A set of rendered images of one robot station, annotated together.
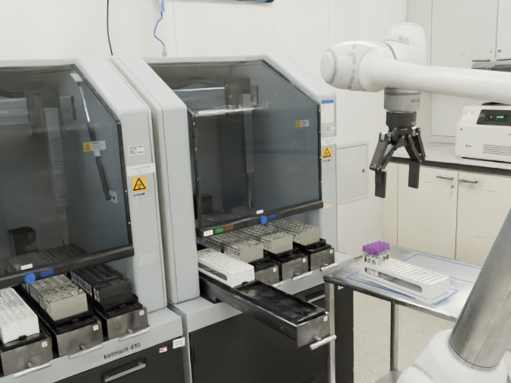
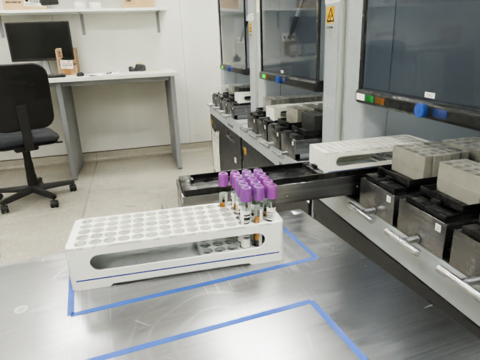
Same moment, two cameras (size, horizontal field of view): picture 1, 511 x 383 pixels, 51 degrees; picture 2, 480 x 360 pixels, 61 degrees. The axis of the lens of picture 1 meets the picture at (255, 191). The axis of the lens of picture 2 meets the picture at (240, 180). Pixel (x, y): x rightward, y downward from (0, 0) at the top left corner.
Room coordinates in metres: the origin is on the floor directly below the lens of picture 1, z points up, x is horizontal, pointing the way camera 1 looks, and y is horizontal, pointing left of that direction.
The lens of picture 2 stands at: (1.95, -0.94, 1.13)
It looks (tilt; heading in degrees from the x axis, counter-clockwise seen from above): 19 degrees down; 113
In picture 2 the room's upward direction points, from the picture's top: 2 degrees counter-clockwise
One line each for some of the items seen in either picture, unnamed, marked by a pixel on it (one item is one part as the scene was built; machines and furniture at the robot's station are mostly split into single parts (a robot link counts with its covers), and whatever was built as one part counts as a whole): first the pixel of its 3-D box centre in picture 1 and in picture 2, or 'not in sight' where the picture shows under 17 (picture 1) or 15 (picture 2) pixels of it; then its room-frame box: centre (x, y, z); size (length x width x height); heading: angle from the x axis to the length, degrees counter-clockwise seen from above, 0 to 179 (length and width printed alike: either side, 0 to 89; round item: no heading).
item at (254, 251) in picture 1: (250, 253); (411, 163); (1.97, 0.03, 0.85); 0.12 x 0.02 x 0.06; 127
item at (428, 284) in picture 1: (401, 276); (178, 239); (1.65, -0.47, 0.85); 0.30 x 0.10 x 0.06; 35
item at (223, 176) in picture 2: (376, 265); (223, 206); (1.69, -0.40, 0.88); 0.02 x 0.02 x 0.11
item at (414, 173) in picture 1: (414, 175); not in sight; (1.41, -0.43, 1.24); 0.03 x 0.01 x 0.07; 37
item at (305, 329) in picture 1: (249, 295); (304, 182); (1.72, 0.04, 0.78); 0.73 x 0.14 x 0.09; 37
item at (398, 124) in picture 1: (400, 128); not in sight; (1.36, -0.38, 1.37); 0.08 x 0.07 x 0.09; 127
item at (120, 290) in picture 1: (115, 292); (310, 121); (1.63, 0.47, 0.85); 0.12 x 0.02 x 0.06; 127
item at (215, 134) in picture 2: not in sight; (214, 151); (0.75, 1.49, 0.43); 0.27 x 0.02 x 0.36; 127
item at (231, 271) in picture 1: (220, 267); (368, 154); (1.86, 0.14, 0.83); 0.30 x 0.10 x 0.06; 37
